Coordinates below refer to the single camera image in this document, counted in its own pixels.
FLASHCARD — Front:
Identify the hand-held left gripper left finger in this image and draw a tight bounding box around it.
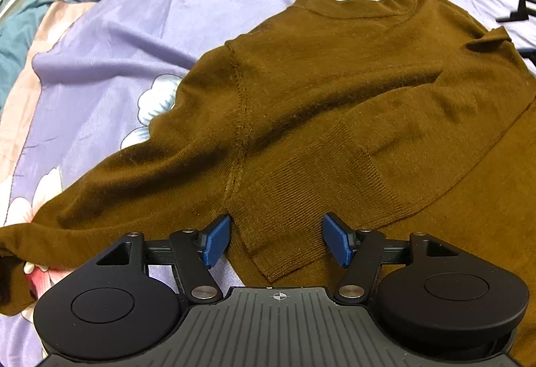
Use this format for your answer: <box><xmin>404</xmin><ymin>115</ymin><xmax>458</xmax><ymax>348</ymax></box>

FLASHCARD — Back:
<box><xmin>95</xmin><ymin>215</ymin><xmax>233</xmax><ymax>305</ymax></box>

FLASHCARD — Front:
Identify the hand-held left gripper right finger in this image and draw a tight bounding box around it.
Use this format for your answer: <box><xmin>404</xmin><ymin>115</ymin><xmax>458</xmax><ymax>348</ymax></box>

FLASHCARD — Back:
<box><xmin>321</xmin><ymin>213</ymin><xmax>460</xmax><ymax>305</ymax></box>

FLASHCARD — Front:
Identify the brown knit sweater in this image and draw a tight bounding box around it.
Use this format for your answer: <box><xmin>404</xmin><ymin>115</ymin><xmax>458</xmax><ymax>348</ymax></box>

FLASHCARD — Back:
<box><xmin>0</xmin><ymin>0</ymin><xmax>536</xmax><ymax>367</ymax></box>

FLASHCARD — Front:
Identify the purple floral bed sheet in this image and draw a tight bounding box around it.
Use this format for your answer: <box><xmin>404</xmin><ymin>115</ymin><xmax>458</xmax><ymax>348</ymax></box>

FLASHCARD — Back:
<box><xmin>0</xmin><ymin>0</ymin><xmax>536</xmax><ymax>367</ymax></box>

